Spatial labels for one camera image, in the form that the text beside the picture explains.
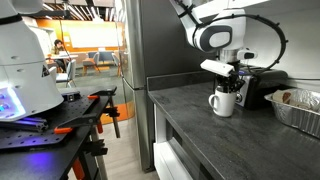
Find foil wrapped food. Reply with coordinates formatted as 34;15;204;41
271;88;320;114

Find black bar clamp orange handle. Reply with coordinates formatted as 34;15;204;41
53;85;122;140
71;137;110;180

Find small black box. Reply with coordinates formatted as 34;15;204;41
61;91;82;102

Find black silver toaster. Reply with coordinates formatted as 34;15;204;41
213;65;290;111

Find aluminium foil tray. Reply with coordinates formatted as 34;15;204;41
264;88;320;140

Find aluminium extrusion bar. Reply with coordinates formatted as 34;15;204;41
0;116;50;133

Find white ceramic mug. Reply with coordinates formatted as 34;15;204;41
208;85;238;118

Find seated person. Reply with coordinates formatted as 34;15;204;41
50;38;68;73

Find black perforated robot table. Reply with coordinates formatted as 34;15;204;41
0;85;118;180

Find stainless steel refrigerator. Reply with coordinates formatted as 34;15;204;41
119;0;222;173

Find grey office chair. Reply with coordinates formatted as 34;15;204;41
55;59;77;89

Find blue chair wooden legs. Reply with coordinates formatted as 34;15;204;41
82;51;101;77

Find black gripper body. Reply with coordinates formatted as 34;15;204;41
214;73;246;88

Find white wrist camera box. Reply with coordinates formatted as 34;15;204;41
199;59;236;78

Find black toaster power cable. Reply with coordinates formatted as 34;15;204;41
286;76;320;82

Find white wall board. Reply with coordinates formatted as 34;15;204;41
60;20;120;50

